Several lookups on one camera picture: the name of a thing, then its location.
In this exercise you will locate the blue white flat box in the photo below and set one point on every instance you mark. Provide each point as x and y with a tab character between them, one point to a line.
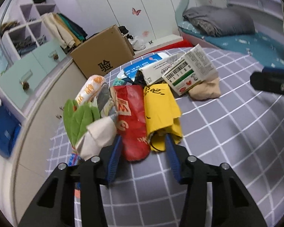
128	74

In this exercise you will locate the blue bag under shelf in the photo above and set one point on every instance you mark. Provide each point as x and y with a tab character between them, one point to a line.
9	131

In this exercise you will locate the beige crumpled sock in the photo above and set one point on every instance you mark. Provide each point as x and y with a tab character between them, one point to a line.
206	90

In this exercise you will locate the mint green drawer cabinet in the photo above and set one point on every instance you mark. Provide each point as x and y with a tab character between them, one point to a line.
20	81

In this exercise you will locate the orange white snack bag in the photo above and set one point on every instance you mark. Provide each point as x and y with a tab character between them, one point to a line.
96	92

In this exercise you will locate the grey checkered table cloth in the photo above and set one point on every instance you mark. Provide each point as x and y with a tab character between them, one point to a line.
243	127

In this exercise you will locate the folded grey blanket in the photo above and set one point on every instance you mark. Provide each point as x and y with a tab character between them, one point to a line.
218	22

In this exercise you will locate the long white medicine box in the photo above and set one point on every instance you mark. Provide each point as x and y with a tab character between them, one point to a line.
153	72

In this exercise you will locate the red snack bag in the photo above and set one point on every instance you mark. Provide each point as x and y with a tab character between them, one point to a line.
131	123

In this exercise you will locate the white green watermelon frost box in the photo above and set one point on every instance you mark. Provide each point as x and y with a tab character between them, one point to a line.
191	69

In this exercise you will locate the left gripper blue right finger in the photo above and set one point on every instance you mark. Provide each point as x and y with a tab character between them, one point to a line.
174	161

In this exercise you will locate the teal quilted bed mattress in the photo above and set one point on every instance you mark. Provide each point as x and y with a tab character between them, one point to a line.
260	46

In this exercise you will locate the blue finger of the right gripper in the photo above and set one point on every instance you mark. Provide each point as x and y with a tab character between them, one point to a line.
273	70

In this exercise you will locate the large brown cardboard box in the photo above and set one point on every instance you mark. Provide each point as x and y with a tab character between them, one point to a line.
103	52

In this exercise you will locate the white wardrobe with butterflies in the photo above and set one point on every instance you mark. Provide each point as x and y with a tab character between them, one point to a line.
148	19

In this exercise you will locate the green and white snack bag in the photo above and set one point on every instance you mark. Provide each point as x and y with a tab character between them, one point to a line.
88	131

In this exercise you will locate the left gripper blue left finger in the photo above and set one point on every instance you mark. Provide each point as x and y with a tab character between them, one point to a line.
112	164

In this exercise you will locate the red covered bench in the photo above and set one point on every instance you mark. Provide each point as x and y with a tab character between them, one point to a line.
182	44

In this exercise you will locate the yellow snack bag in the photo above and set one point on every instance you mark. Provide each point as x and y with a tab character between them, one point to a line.
162	116

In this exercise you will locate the hanging clothes bundle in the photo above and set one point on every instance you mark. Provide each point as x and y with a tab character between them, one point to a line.
67	32

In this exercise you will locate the white cubby shelf unit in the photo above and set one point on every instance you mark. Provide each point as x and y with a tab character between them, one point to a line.
27	14

